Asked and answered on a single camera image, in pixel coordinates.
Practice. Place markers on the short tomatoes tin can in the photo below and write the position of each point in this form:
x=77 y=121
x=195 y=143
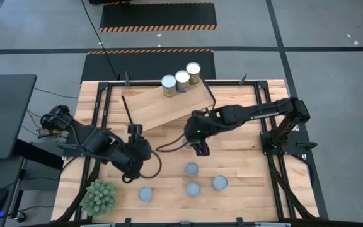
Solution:
x=192 y=169

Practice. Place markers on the oranges tin can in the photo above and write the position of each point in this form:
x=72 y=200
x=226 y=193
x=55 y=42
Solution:
x=193 y=68

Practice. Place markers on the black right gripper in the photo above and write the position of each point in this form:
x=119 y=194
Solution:
x=197 y=126

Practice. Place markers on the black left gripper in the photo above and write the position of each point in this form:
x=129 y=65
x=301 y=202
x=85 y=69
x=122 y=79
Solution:
x=137 y=154

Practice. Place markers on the mixed vegetables tin can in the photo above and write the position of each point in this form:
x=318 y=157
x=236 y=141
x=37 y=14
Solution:
x=220 y=183

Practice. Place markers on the wooden shelf with black legs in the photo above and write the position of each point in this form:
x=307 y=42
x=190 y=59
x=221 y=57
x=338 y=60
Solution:
x=156 y=107

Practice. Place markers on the black hazard-striped floor mat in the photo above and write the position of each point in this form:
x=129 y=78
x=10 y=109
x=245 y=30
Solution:
x=156 y=15
x=131 y=66

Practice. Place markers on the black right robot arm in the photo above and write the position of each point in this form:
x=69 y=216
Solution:
x=263 y=112

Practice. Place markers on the black desk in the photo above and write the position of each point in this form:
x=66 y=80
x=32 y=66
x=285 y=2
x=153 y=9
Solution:
x=5 y=116

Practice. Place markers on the carrots tin can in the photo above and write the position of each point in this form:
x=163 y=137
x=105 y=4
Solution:
x=169 y=82

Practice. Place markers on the black frame clamp lever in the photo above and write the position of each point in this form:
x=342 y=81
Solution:
x=243 y=79
x=127 y=79

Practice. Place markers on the green artificial plant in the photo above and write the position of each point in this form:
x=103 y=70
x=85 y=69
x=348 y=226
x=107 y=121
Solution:
x=99 y=198

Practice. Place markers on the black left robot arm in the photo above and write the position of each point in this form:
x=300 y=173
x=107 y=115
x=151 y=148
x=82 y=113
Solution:
x=90 y=140

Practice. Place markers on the black aluminium table frame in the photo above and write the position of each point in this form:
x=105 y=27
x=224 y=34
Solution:
x=232 y=84

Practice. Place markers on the teal tuna fish can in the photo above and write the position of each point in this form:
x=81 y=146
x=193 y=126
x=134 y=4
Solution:
x=193 y=190

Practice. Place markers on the peaches tin can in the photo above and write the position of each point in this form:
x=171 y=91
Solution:
x=182 y=77

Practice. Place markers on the green and pink tin can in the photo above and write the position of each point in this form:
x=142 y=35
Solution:
x=145 y=194

